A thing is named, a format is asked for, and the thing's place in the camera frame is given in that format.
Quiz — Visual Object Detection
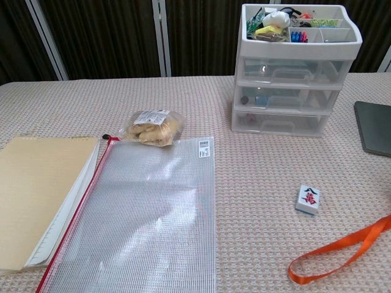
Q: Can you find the clear drawer with blue item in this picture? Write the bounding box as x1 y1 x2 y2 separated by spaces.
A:
237 84 342 111

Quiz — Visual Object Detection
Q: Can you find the green blue printed packet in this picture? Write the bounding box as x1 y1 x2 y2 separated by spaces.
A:
310 18 340 28

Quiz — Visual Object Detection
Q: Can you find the white plastic drawer organizer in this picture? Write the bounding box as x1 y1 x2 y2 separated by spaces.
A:
231 3 364 137

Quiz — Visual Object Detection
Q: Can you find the white crumpled item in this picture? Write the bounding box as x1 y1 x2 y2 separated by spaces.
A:
261 10 290 27

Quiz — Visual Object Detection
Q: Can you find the green white sachet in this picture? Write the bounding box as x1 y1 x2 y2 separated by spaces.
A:
246 8 265 33

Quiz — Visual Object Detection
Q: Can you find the orange ribbon lanyard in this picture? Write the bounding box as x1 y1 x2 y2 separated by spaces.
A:
288 214 391 285

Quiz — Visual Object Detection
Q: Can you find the white mahjong tile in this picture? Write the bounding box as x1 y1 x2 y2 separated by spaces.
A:
294 184 321 216

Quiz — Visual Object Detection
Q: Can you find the clear bag of cookies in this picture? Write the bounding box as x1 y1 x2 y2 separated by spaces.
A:
119 109 186 148

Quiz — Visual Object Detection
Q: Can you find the blue clips bundle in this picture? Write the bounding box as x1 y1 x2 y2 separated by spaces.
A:
290 29 309 43

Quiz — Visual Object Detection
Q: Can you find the dark grey tablet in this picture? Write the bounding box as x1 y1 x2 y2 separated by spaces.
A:
353 101 391 158

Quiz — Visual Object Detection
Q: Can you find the brown colourful packet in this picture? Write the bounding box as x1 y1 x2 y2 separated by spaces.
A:
253 32 288 42

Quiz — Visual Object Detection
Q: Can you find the yellow small item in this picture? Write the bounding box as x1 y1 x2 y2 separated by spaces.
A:
255 26 283 36

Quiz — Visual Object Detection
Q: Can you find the beige woven tablecloth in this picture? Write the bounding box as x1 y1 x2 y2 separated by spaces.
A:
0 72 391 293

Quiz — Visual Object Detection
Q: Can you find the clear mesh zipper pouch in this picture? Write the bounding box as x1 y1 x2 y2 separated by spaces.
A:
35 134 217 293

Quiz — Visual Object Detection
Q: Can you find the white metal frame post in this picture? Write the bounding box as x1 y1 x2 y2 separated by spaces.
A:
152 0 172 77
378 45 391 73
29 0 68 81

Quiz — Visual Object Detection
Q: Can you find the clear drawer with teal contents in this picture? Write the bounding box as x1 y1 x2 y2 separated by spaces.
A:
243 57 352 86

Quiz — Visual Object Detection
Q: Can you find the tan cover notepad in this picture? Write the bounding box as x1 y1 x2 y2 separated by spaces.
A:
0 136 101 272

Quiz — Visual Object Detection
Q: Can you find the clear drawer with red clip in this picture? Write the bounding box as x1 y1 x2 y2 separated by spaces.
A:
233 110 329 137

